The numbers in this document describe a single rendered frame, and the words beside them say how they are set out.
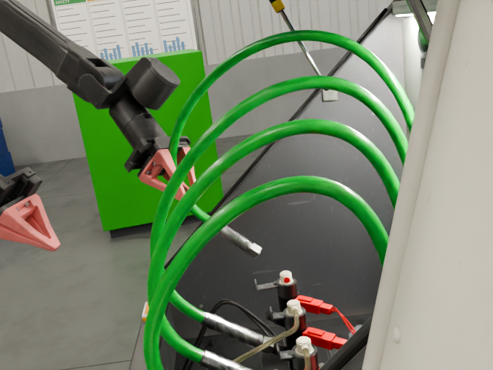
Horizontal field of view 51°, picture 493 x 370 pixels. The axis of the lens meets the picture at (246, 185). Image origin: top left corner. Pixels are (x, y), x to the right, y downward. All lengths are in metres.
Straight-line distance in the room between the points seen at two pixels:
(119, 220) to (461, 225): 3.88
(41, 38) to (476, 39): 0.79
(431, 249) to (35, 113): 7.34
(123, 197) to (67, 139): 3.55
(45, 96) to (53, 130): 0.46
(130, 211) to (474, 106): 3.86
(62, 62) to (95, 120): 2.99
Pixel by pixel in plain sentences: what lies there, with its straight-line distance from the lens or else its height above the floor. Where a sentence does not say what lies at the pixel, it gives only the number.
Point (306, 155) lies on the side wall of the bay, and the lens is 0.99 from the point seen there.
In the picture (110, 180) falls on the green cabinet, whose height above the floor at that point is 0.47.
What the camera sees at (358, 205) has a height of 1.29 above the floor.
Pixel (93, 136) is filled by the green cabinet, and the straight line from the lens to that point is 3.92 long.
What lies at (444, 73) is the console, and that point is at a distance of 0.30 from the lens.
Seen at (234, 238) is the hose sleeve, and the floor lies 1.13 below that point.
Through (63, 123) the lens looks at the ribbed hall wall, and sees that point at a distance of 7.44.
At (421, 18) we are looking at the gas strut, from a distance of 0.34.
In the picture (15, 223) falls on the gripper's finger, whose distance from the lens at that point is 0.72.
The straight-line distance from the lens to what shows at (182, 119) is 0.78.
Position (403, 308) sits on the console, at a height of 1.28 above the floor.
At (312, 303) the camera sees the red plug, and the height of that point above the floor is 1.07.
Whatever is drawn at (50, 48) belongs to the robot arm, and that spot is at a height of 1.44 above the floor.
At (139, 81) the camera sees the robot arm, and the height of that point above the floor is 1.37.
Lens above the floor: 1.44
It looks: 17 degrees down
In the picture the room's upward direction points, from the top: 8 degrees counter-clockwise
